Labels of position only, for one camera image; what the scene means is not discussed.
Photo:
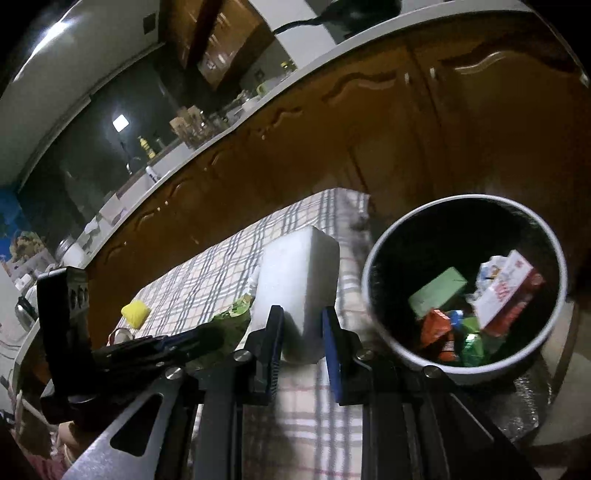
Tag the crushed red metal can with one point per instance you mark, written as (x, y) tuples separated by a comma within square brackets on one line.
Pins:
[(120, 335)]

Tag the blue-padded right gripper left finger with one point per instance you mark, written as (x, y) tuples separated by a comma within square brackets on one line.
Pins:
[(262, 370)]

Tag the cartoon print wrapper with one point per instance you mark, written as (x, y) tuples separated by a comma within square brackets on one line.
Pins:
[(488, 272)]

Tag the yellow oil bottle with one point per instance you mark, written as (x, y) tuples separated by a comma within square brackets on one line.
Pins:
[(149, 151)]

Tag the black wok pan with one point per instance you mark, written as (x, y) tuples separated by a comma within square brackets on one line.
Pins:
[(353, 16)]

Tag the white round trash bin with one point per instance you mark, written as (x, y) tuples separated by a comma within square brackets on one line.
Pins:
[(463, 232)]

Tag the white foam block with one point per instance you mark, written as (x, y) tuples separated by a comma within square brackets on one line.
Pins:
[(299, 272)]

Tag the wooden kitchen cabinets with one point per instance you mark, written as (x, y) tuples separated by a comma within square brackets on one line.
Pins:
[(218, 40), (488, 102)]

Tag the knife and utensil rack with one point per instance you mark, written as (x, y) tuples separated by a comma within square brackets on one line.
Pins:
[(191, 127)]

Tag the green carton box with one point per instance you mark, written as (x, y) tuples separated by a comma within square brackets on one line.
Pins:
[(437, 293)]

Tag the chrome sink faucet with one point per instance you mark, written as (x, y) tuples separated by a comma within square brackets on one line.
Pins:
[(134, 165)]

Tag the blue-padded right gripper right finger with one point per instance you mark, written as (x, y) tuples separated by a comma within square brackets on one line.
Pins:
[(346, 374)]

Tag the yellow crumpled ball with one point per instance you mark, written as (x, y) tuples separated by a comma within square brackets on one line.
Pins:
[(135, 313)]

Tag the white jar with lid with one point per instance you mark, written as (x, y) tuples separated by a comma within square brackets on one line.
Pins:
[(70, 253)]

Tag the wooden lower kitchen cabinets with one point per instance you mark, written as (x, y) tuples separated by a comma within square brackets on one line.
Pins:
[(488, 102)]

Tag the green foil snack bag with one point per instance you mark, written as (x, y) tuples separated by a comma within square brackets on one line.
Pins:
[(478, 347)]

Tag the red small carton box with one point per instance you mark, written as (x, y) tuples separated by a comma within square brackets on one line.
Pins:
[(508, 295)]

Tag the plaid checked tablecloth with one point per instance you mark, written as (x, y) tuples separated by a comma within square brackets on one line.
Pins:
[(304, 434)]

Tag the wooden upper kitchen cabinets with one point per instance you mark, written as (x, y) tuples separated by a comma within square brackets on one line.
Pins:
[(218, 40)]

